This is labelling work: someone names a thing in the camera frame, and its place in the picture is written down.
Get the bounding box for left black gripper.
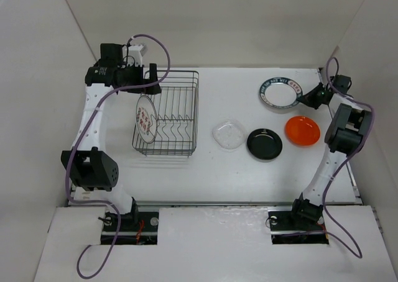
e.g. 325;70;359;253
118;61;161;95

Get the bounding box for white plate green rim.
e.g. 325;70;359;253
259;77;303;109

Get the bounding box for white plate red characters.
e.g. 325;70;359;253
136;95;158;143

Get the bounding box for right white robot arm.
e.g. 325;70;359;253
287;75;373;229

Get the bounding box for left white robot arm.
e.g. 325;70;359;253
61;41;162;230

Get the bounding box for orange plate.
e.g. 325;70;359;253
284;116;321;147

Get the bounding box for clear glass plate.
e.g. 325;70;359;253
211;119;248;151

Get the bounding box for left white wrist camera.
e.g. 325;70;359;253
125;43;147;66

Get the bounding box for grey wire dish rack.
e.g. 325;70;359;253
132;70;199;156

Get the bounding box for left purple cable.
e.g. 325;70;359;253
67;34;171;279

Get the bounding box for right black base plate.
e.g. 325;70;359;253
266;210;329;245

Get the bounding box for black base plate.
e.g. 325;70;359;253
266;210;329;245
100;209;159;245

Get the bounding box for aluminium rail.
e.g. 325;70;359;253
67;200;361;207

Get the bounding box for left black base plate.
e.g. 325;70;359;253
100;209;159;245

